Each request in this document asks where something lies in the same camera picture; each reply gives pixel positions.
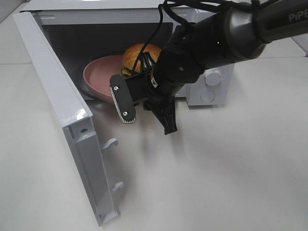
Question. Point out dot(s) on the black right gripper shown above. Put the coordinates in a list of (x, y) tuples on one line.
[(157, 101)]

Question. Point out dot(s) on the round white door button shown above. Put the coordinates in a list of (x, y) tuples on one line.
[(207, 96)]

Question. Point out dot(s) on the white microwave knob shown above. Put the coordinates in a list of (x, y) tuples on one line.
[(213, 76)]

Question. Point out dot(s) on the burger with lettuce and cheese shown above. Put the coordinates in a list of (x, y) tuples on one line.
[(131, 54)]

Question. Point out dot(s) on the pink round plate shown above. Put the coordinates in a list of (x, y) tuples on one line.
[(97, 74)]

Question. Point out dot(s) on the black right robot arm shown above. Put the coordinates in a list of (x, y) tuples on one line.
[(214, 33)]

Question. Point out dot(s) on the glass microwave turntable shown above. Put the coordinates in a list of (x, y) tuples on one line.
[(81, 85)]

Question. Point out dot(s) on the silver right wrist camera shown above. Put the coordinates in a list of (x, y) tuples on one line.
[(122, 99)]

